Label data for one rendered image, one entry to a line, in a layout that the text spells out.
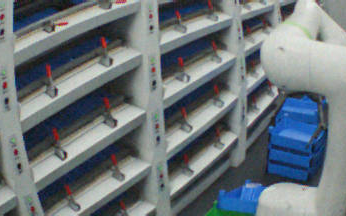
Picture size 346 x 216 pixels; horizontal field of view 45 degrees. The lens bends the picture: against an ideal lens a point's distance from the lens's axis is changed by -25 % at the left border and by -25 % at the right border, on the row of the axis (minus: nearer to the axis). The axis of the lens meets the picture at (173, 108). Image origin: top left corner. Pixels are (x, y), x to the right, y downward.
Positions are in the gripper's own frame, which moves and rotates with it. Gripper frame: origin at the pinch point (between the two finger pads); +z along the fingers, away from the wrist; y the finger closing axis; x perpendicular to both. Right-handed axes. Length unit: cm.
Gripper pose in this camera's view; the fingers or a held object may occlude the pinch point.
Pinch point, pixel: (292, 130)
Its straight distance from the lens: 122.4
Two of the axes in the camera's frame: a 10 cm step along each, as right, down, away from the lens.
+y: 7.7, 5.5, -3.4
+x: 1.2, 4.0, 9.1
